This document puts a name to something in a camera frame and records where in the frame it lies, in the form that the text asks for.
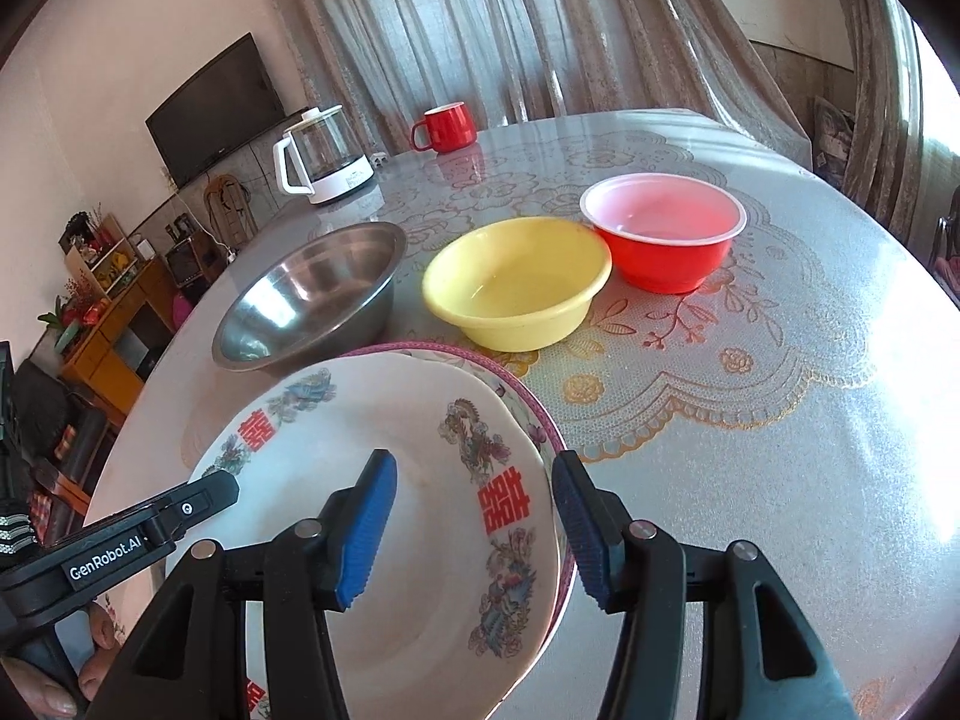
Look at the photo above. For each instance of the patterned cushion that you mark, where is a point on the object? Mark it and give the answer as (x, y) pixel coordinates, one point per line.
(832, 131)

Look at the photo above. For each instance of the beige patterned curtain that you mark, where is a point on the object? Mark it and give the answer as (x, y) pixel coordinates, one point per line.
(525, 30)

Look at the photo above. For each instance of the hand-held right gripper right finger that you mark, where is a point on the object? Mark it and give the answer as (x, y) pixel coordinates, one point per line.
(581, 532)

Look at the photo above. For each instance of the white glass electric kettle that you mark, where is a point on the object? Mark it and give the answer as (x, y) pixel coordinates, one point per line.
(330, 157)

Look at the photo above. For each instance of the white dragon print plate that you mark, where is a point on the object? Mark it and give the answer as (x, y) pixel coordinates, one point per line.
(420, 510)

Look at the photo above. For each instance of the person's left hand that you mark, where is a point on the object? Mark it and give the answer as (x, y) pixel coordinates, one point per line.
(101, 634)

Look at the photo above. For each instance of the black flat television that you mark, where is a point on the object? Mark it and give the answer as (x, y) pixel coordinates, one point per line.
(214, 109)

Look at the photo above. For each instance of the red mug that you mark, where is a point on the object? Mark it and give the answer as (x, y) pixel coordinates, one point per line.
(446, 127)

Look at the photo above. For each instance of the beige window curtain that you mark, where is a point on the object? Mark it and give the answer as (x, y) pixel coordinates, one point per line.
(877, 75)

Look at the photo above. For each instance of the wooden cabinet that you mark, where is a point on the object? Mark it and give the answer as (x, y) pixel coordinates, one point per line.
(112, 330)

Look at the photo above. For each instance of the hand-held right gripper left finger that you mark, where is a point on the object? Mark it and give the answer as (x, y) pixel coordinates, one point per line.
(367, 532)

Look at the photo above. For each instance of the pink rimmed plate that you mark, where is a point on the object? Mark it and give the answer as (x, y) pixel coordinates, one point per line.
(525, 399)

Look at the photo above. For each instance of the red plastic bowl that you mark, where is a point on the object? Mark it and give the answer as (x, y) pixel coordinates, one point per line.
(660, 232)

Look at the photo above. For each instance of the wooden chair back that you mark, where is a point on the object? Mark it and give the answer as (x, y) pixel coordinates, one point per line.
(225, 202)

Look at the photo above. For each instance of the dark sofa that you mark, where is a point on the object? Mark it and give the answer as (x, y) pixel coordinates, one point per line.
(52, 420)

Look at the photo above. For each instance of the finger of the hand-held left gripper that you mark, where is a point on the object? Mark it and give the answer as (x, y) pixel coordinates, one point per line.
(199, 501)

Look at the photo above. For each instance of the stainless steel bowl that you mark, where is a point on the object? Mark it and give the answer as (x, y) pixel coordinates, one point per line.
(300, 292)

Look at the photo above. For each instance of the yellow plastic bowl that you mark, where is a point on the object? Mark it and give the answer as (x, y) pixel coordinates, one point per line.
(517, 285)

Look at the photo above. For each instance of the floral lace tablecloth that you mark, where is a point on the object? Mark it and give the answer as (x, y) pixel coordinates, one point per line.
(750, 405)

